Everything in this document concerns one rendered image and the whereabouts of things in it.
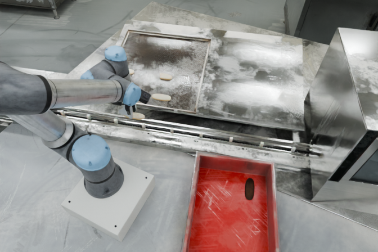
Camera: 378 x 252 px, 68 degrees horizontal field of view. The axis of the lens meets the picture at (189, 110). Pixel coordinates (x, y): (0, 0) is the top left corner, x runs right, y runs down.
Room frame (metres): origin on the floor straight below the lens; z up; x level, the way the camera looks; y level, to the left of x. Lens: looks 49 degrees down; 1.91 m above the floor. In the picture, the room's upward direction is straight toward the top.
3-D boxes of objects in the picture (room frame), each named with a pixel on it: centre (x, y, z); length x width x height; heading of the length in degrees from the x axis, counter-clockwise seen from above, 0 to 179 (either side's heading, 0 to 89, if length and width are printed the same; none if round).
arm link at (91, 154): (0.53, 0.34, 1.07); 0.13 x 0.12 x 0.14; 56
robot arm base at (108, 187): (0.52, 0.33, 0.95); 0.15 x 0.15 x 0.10
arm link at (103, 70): (0.75, 0.32, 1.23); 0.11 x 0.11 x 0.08; 56
